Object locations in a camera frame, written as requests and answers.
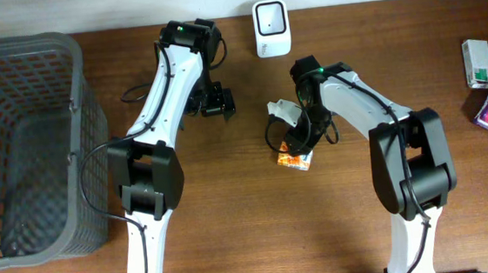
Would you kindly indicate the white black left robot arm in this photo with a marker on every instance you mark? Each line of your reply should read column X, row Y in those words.
column 148, row 177

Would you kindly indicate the white barcode scanner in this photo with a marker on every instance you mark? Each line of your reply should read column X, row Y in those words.
column 272, row 28

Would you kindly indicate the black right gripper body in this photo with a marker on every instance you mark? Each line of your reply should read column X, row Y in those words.
column 301, row 136

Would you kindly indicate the orange small box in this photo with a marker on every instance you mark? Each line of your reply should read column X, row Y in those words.
column 300, row 162

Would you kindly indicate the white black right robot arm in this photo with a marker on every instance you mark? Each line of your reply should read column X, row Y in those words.
column 411, row 166

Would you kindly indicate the white green medicine box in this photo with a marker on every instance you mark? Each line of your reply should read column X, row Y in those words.
column 475, row 56

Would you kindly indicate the grey plastic mesh basket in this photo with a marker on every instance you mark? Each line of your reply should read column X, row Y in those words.
column 50, row 197

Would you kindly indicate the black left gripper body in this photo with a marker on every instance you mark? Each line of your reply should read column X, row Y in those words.
column 213, row 102

